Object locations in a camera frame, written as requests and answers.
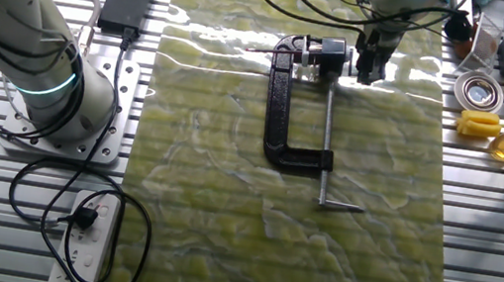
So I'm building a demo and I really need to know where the black crank pencil sharpener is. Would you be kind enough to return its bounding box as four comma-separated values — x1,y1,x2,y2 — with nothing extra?
297,32,361,82

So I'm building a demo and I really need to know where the clear mesh container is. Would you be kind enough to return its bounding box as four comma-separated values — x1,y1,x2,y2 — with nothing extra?
456,10,504,78

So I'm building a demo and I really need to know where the white power strip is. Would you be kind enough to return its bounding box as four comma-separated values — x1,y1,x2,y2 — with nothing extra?
46,184,125,282

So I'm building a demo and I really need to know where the black power cord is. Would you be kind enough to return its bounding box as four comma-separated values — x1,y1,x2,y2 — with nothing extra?
0,21,182,282

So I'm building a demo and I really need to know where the green marble pattern mat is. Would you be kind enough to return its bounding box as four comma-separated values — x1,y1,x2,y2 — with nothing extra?
103,0,497,282

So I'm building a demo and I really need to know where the brown round object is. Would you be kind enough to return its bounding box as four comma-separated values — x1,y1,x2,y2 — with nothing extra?
450,36,476,62

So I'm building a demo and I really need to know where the black C-clamp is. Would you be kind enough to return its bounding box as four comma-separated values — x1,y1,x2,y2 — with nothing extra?
251,29,390,215

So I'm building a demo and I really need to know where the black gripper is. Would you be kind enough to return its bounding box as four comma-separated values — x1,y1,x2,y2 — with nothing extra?
350,25,402,90

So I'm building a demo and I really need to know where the white tape roll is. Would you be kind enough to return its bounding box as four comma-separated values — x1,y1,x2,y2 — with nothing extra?
451,66,504,117

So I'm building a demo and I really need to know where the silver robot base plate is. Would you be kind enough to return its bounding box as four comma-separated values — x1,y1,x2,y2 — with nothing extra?
0,43,143,169

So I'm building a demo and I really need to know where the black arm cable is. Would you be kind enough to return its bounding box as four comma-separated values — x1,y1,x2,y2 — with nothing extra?
239,0,472,51

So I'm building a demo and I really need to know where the yellow sponge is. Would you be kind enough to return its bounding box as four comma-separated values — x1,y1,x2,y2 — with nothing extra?
454,106,504,142

